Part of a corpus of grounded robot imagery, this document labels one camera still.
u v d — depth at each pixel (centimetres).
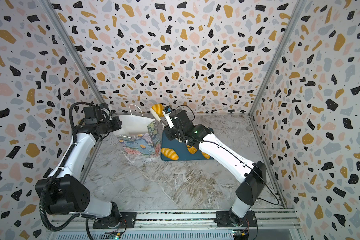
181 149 99
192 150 97
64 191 41
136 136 76
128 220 73
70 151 48
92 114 61
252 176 42
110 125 72
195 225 73
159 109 75
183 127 54
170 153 95
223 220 73
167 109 64
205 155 95
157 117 74
